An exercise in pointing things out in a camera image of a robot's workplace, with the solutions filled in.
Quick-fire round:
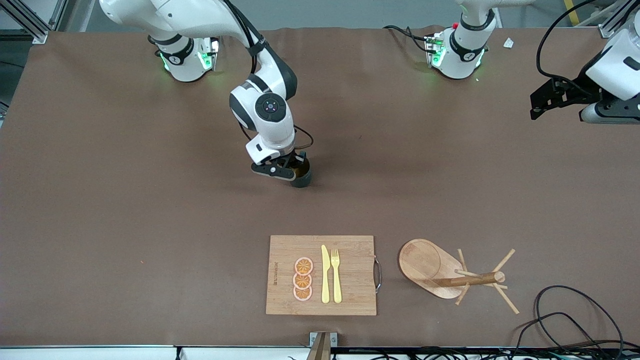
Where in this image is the teal mug yellow inside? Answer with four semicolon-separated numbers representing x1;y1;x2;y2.
289;157;313;189

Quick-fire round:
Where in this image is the yellow plastic knife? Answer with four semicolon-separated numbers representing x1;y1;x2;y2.
321;244;331;304

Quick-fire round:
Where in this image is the yellow plastic fork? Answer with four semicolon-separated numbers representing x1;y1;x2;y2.
330;248;343;304

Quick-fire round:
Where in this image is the green-lit base connector box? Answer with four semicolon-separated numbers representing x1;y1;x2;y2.
198;37;221;72
425;32;447;68

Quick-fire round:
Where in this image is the wooden mug tree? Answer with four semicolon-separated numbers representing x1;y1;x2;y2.
398;238;521;315

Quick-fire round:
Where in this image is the table cover mat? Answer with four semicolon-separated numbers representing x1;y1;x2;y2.
0;26;640;348

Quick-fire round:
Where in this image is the brown wooden strut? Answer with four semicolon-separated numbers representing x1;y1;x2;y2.
306;333;332;360

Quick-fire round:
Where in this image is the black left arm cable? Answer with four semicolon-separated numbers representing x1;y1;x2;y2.
536;0;601;93

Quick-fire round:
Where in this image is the aluminium frame profile with bracket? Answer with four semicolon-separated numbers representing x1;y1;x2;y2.
598;0;632;39

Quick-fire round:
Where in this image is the bamboo cutting board metal handle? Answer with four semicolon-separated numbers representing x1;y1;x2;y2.
265;235;382;316

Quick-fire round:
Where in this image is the black left base cable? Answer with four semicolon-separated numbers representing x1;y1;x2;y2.
383;25;432;51

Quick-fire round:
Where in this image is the black looping cable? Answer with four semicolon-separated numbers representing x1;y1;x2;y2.
510;285;626;358

